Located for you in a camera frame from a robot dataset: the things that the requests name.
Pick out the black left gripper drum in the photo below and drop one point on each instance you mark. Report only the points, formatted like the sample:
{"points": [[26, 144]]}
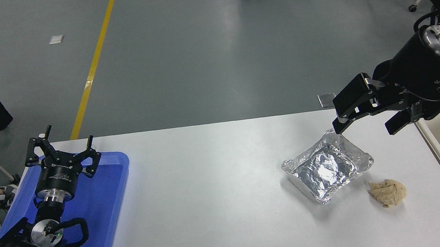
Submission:
{"points": [[57, 176]]}

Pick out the silver foil plate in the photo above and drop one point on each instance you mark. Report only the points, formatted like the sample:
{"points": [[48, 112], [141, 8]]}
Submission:
{"points": [[325, 169]]}

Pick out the blue plastic tray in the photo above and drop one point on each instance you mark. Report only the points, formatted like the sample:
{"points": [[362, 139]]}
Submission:
{"points": [[101, 200]]}

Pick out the crumpled tan paper ball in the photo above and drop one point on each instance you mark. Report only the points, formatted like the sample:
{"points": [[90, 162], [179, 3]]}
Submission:
{"points": [[389, 193]]}

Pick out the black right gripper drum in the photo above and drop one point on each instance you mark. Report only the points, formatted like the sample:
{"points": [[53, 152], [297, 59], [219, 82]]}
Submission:
{"points": [[415, 70]]}

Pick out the metal floor plate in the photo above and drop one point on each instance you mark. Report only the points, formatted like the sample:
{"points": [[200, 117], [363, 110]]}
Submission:
{"points": [[326, 100]]}

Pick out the white paper scrap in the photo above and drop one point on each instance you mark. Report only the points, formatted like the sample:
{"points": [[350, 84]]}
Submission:
{"points": [[56, 39]]}

